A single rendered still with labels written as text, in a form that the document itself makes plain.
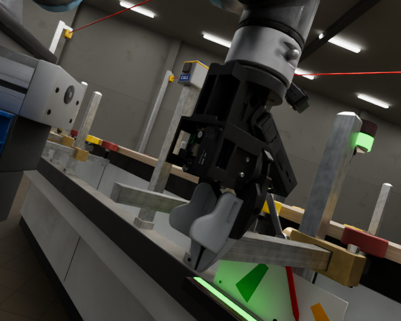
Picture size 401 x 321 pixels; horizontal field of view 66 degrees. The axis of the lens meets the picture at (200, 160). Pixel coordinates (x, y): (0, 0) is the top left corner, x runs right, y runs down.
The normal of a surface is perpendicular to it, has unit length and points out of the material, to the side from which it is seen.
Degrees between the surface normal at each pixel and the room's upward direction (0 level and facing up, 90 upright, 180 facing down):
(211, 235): 93
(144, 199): 90
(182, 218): 87
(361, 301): 90
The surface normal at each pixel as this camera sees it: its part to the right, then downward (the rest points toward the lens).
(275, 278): -0.71, -0.27
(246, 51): -0.49, -0.21
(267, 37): -0.18, -0.11
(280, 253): 0.62, 0.18
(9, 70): 0.10, 0.00
